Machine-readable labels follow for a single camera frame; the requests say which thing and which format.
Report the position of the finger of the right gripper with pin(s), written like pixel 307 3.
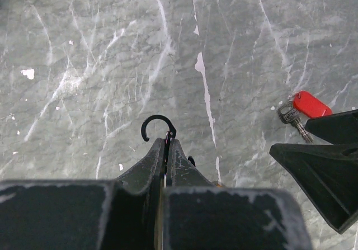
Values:
pixel 340 128
pixel 327 174

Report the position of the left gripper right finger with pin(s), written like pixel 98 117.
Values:
pixel 200 215

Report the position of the red key tag with key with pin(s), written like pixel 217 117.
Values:
pixel 302 102

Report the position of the black S-hook carabiner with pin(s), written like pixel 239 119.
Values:
pixel 162 126

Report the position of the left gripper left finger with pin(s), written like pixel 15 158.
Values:
pixel 84 214

